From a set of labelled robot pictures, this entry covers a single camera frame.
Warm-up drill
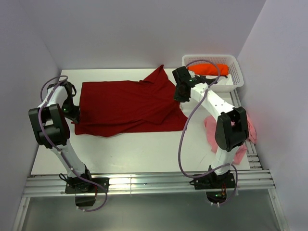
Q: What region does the dark red t shirt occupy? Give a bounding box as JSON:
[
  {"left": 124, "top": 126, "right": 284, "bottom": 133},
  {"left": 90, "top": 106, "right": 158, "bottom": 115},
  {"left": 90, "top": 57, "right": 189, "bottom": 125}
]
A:
[{"left": 75, "top": 65, "right": 187, "bottom": 137}]

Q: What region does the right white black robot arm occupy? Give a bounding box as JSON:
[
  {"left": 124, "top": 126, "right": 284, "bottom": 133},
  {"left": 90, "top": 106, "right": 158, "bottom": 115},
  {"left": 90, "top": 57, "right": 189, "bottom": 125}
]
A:
[{"left": 172, "top": 66, "right": 249, "bottom": 188}]

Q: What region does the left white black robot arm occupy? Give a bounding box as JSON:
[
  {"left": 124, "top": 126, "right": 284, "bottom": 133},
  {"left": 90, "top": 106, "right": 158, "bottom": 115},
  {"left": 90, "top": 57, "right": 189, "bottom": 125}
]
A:
[{"left": 28, "top": 79, "right": 94, "bottom": 192}]

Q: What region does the rolled orange t shirt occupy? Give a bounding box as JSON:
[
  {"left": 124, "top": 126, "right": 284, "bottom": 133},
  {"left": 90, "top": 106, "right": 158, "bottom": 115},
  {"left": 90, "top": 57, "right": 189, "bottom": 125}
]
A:
[{"left": 187, "top": 63, "right": 229, "bottom": 76}]

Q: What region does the white black printed t shirt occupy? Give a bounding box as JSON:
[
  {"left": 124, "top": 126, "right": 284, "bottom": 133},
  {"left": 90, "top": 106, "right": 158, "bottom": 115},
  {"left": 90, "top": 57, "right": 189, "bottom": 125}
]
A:
[{"left": 206, "top": 74, "right": 233, "bottom": 86}]

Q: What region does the white plastic basket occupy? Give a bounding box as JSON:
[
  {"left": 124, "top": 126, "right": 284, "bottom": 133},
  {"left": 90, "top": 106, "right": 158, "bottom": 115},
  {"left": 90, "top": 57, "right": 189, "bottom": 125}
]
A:
[{"left": 182, "top": 54, "right": 244, "bottom": 92}]

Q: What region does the pink t shirt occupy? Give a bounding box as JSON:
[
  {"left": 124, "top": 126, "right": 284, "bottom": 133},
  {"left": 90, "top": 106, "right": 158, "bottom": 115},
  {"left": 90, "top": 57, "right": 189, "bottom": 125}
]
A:
[{"left": 204, "top": 113, "right": 257, "bottom": 166}]

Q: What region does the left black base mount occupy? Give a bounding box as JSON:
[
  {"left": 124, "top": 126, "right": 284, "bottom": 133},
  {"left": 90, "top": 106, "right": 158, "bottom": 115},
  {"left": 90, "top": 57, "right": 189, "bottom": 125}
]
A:
[{"left": 65, "top": 178, "right": 109, "bottom": 208}]

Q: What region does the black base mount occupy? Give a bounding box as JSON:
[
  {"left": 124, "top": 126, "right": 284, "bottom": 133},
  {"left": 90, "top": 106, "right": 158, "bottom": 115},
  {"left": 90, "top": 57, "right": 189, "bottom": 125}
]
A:
[
  {"left": 189, "top": 170, "right": 238, "bottom": 207},
  {"left": 65, "top": 178, "right": 109, "bottom": 208}
]

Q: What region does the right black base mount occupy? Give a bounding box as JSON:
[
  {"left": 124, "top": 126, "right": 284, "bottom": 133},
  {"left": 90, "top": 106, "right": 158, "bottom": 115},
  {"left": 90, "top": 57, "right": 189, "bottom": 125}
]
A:
[{"left": 189, "top": 170, "right": 238, "bottom": 207}]

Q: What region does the aluminium rail frame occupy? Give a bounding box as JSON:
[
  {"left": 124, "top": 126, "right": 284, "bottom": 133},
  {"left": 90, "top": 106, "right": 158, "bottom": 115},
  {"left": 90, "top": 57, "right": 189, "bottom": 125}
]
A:
[{"left": 12, "top": 91, "right": 289, "bottom": 231}]

